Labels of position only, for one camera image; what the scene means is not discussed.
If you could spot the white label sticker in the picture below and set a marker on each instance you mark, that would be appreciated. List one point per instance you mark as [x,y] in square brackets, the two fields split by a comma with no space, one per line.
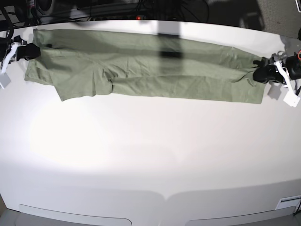
[288,202]

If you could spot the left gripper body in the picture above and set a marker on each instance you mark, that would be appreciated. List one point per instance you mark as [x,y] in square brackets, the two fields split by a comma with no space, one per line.
[266,71]

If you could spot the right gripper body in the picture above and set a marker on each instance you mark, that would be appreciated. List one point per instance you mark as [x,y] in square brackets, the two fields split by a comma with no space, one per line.
[26,51]

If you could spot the olive green T-shirt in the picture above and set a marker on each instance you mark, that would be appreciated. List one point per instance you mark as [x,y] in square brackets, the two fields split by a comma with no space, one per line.
[87,63]

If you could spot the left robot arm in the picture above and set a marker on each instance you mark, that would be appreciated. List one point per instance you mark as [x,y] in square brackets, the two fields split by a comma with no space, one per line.
[292,59]

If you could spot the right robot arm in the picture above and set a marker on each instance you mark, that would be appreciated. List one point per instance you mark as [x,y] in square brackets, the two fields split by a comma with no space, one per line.
[7,26]

